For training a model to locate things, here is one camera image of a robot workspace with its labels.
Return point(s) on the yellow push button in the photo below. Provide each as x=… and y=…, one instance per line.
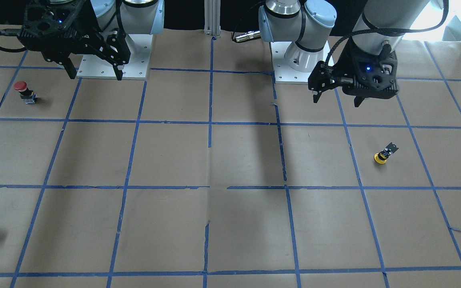
x=382, y=156

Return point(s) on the red push button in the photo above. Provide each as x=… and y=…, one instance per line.
x=27, y=95

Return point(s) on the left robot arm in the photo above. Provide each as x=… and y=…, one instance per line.
x=309, y=25

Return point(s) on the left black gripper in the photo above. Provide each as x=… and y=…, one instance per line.
x=345, y=60

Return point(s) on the silver cable connector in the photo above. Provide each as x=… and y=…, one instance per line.
x=246, y=37

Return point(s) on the aluminium frame post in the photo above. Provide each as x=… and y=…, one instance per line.
x=212, y=9

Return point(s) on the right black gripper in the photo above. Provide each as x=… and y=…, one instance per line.
x=87, y=20

